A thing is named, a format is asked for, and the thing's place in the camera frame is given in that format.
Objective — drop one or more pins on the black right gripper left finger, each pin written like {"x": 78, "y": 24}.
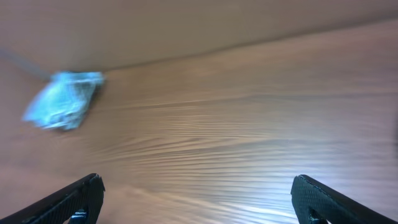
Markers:
{"x": 79, "y": 202}

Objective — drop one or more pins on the folded light blue jeans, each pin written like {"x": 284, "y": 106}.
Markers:
{"x": 64, "y": 101}

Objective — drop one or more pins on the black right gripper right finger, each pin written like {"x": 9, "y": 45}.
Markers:
{"x": 315, "y": 202}

